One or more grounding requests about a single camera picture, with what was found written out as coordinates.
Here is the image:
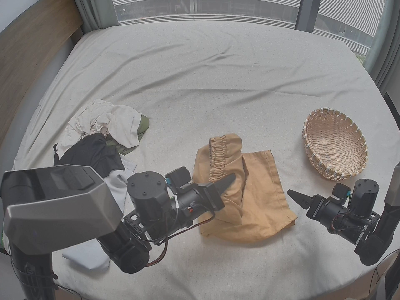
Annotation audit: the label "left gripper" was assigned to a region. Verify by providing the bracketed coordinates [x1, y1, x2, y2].
[173, 172, 237, 223]

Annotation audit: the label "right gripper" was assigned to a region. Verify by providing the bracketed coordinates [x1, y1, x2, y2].
[286, 189, 352, 229]

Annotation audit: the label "round woven basket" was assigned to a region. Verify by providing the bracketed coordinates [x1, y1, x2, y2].
[301, 107, 369, 181]

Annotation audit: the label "green garment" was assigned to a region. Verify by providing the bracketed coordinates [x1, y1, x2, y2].
[106, 112, 150, 156]

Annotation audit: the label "bed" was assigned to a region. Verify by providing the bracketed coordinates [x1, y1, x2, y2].
[0, 0, 400, 300]

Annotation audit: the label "pale grey garment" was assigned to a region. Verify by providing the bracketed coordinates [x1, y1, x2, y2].
[61, 156, 138, 271]

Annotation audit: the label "black garment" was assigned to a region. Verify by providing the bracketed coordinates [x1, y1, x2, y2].
[53, 132, 126, 179]

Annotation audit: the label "mustard yellow shorts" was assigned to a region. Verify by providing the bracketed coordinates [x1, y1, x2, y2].
[191, 132, 298, 244]

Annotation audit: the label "cream T-shirt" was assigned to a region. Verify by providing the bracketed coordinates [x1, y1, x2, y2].
[57, 99, 142, 156]

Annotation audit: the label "grey-green curtain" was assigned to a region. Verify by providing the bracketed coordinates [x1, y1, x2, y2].
[57, 0, 121, 39]
[363, 0, 400, 97]

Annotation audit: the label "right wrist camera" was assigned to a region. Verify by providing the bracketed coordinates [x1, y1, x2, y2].
[331, 183, 349, 204]

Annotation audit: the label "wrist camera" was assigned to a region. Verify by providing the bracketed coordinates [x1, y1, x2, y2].
[165, 166, 197, 194]
[331, 183, 349, 204]

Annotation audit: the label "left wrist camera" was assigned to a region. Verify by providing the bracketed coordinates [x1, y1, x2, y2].
[165, 166, 197, 194]

